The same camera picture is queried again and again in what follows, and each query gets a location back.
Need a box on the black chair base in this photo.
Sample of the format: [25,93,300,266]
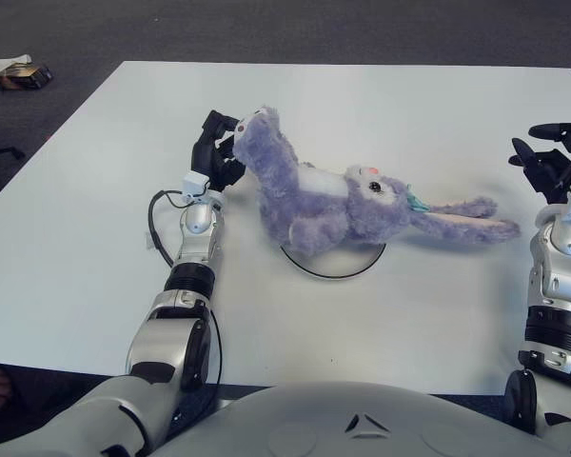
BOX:
[0,132,26,161]

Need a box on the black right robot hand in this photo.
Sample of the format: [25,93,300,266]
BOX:
[507,121,571,206]

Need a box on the thin black elbow cable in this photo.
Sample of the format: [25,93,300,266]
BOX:
[207,313,224,389]

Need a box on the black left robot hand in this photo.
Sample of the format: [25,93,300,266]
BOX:
[189,109,248,191]

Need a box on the dark cardboard box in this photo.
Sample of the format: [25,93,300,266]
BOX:
[0,64,53,90]

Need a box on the purple plush bunny doll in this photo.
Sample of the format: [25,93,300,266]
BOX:
[231,105,522,253]

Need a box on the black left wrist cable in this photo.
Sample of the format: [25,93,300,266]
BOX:
[147,189,187,268]

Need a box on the grey robot torso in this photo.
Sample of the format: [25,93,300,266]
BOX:
[156,380,571,457]

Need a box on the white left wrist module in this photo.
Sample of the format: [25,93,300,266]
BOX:
[182,173,209,196]

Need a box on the white plate with black rim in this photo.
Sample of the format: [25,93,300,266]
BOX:
[279,241,389,282]

